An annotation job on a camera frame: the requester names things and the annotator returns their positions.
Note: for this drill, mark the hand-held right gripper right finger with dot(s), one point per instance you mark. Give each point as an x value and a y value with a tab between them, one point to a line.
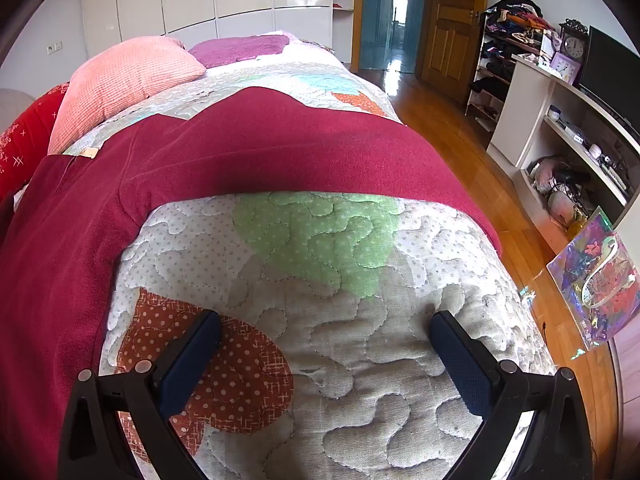
462	367

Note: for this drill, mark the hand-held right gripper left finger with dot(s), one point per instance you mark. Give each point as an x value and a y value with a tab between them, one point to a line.
190	365

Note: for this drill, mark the dark red garment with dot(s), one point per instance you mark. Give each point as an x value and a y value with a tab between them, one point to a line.
250	150

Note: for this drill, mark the open rack with clothes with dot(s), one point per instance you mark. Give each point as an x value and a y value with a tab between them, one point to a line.
492	70

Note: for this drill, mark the quilted patchwork bedspread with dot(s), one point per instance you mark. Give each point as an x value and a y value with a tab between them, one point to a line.
350	360

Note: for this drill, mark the iridescent gift bag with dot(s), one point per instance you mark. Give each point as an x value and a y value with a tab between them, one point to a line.
590	270

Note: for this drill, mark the pink soft bag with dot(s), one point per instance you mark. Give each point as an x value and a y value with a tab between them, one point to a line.
542	172

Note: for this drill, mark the black hair dryer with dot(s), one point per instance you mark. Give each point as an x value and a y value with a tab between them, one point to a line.
572	176

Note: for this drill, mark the white set-top box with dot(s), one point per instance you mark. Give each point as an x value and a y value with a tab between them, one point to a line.
572	132

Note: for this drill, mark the white TV cabinet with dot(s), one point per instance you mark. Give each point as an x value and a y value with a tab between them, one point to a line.
520	105

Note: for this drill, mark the white jar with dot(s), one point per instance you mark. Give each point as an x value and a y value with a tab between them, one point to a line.
555	112

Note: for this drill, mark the red floral quilt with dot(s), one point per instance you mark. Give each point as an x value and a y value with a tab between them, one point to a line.
25	140

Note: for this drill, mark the pink ribbed pillow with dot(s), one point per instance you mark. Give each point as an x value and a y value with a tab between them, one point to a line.
125	75

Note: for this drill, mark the purple alarm clock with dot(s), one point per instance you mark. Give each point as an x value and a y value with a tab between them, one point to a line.
567	67

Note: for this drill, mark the magenta fleece blanket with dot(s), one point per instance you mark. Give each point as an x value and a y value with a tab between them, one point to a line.
235	50

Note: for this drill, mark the black television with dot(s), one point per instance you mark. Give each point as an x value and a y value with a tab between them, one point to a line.
610	70

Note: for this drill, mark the dark ornate table clock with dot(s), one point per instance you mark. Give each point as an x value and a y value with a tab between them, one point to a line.
575	47

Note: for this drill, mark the wooden door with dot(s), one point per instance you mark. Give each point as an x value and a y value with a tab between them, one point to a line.
450	25

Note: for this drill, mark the blue door curtain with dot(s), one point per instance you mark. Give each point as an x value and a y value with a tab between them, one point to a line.
375	10

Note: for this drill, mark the white wall socket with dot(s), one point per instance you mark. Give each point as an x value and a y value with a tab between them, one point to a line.
54	47

